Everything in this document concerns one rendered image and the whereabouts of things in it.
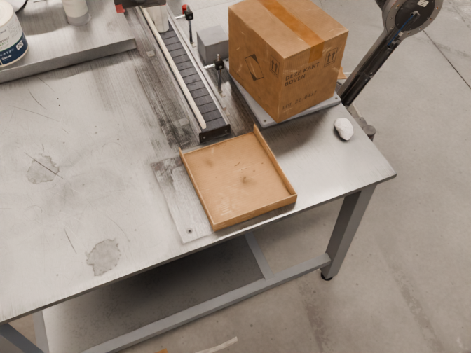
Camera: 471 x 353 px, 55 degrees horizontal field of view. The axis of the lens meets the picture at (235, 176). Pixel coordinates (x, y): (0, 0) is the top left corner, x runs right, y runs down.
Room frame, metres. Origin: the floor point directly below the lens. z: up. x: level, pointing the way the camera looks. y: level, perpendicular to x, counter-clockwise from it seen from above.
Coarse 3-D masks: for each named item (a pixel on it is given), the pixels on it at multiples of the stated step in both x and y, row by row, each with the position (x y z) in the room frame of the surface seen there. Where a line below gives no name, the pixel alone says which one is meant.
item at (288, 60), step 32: (256, 0) 1.30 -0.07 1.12; (288, 0) 1.30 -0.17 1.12; (256, 32) 1.13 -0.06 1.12; (288, 32) 1.13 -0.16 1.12; (320, 32) 1.13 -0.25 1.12; (256, 64) 1.12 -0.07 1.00; (288, 64) 1.02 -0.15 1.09; (320, 64) 1.09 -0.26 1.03; (256, 96) 1.12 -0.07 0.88; (288, 96) 1.03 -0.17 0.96; (320, 96) 1.11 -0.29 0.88
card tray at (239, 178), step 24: (216, 144) 0.94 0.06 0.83; (240, 144) 0.94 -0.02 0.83; (264, 144) 0.92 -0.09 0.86; (192, 168) 0.84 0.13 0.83; (216, 168) 0.84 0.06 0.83; (240, 168) 0.84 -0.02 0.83; (264, 168) 0.84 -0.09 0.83; (216, 192) 0.75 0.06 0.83; (240, 192) 0.75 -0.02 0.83; (264, 192) 0.75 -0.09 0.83; (288, 192) 0.75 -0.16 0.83; (216, 216) 0.67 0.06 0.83; (240, 216) 0.65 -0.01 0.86
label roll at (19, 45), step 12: (0, 0) 1.45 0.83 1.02; (0, 12) 1.38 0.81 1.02; (12, 12) 1.38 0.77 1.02; (0, 24) 1.31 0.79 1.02; (12, 24) 1.34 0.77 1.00; (0, 36) 1.28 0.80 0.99; (12, 36) 1.32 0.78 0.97; (24, 36) 1.38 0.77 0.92; (0, 48) 1.27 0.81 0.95; (12, 48) 1.30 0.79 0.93; (24, 48) 1.34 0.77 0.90; (0, 60) 1.27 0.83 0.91; (12, 60) 1.28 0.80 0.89
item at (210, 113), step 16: (144, 16) 1.56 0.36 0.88; (160, 48) 1.36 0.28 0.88; (176, 48) 1.36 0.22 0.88; (176, 64) 1.27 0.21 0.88; (192, 64) 1.27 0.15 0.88; (176, 80) 1.19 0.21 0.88; (192, 80) 1.19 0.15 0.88; (192, 96) 1.11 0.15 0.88; (208, 96) 1.11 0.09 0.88; (192, 112) 1.04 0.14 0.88; (208, 112) 1.04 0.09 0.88; (208, 128) 0.97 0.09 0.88
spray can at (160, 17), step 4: (152, 8) 1.47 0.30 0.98; (156, 8) 1.46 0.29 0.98; (160, 8) 1.46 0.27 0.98; (164, 8) 1.47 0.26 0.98; (156, 12) 1.46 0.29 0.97; (160, 12) 1.46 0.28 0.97; (164, 12) 1.47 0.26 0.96; (156, 16) 1.46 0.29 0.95; (160, 16) 1.46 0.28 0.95; (164, 16) 1.46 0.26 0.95; (156, 20) 1.46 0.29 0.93; (160, 20) 1.46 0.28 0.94; (164, 20) 1.46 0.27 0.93; (156, 24) 1.46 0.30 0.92; (160, 24) 1.46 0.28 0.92; (164, 24) 1.46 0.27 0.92; (156, 28) 1.46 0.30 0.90; (160, 28) 1.46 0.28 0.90; (164, 28) 1.46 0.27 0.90; (168, 28) 1.48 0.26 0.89; (160, 32) 1.46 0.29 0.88; (164, 32) 1.46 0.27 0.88
